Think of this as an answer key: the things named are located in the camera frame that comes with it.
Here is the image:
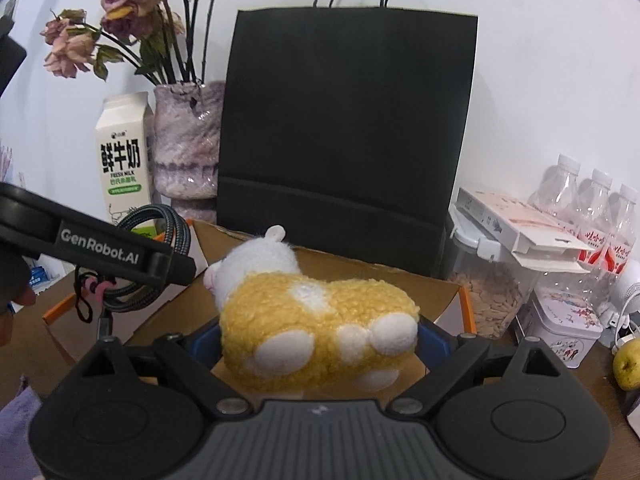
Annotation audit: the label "purple fluffy towel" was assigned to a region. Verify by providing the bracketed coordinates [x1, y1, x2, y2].
[0, 374, 45, 480]

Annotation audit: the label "dark flat object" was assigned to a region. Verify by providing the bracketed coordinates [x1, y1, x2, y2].
[0, 0, 27, 106]

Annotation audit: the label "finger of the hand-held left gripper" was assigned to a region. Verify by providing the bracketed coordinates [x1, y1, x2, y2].
[149, 246, 197, 287]

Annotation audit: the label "fuzzy purple vase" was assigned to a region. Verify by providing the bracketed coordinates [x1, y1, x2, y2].
[152, 80, 227, 223]

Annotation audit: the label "white cables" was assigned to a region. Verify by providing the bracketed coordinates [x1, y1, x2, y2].
[600, 307, 640, 361]

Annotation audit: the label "black paper bag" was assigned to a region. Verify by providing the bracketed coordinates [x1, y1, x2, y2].
[216, 0, 478, 278]

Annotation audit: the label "clear water bottle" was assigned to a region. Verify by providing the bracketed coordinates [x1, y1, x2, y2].
[605, 183, 640, 276]
[575, 169, 615, 261]
[529, 154, 582, 231]

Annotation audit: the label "blue white packet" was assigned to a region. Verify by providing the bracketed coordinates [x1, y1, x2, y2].
[26, 260, 63, 295]

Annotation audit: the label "yellow green apple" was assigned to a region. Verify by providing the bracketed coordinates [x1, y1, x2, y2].
[612, 337, 640, 392]

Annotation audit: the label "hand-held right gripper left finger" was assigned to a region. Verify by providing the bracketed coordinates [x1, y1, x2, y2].
[75, 322, 249, 421]

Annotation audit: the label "black braided cable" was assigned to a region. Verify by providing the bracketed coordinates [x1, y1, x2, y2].
[97, 204, 195, 313]

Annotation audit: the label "white printed tin box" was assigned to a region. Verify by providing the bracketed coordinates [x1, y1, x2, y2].
[521, 285, 604, 370]

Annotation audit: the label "black lanyard pink charm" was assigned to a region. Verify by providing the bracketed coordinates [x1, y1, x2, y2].
[73, 269, 119, 322]

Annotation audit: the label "dried rose bouquet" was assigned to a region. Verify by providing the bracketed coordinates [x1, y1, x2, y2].
[41, 0, 230, 86]

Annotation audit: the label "clear container white lid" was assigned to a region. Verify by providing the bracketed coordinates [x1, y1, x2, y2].
[446, 204, 543, 341]

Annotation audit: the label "person's left hand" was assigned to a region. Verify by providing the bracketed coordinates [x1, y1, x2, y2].
[0, 254, 37, 347]

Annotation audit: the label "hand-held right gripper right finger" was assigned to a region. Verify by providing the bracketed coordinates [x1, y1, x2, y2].
[391, 317, 571, 417]

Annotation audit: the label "yellow white plush toy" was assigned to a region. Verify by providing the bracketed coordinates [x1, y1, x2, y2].
[203, 225, 420, 395]

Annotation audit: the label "white green milk carton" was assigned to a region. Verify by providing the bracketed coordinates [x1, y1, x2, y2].
[95, 91, 157, 241]

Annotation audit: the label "cardboard box orange trim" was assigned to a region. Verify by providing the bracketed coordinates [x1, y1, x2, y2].
[42, 218, 473, 401]

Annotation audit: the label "white flat carton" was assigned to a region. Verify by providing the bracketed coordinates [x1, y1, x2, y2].
[457, 186, 597, 275]

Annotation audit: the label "white round device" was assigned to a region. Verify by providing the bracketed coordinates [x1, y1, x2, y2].
[606, 259, 640, 333]

